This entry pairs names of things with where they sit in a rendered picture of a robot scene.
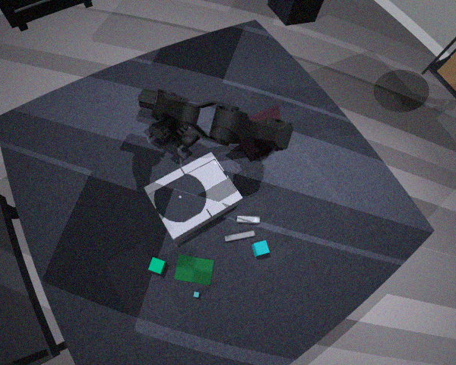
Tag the dark green flat rectangle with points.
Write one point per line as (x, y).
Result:
(194, 270)

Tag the cyan cube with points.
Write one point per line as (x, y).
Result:
(260, 248)

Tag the green cube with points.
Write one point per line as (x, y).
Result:
(157, 265)

